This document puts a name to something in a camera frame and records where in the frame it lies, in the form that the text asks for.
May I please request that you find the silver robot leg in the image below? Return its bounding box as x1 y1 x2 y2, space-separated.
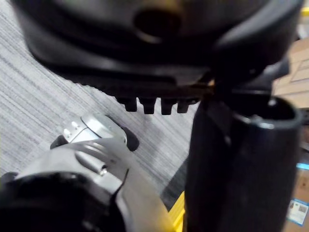
0 113 171 232

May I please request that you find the yellow shelf frame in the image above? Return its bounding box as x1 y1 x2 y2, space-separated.
166 193 187 232

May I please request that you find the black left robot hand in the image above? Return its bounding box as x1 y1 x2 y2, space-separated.
9 0 305 232

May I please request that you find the plain brown cardboard box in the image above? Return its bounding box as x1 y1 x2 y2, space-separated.
272 38 309 110

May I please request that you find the cardboard box with blue label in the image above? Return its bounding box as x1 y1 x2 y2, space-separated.
286 142 309 228

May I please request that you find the dark floor mat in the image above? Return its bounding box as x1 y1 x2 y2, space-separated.
160 166 188 211

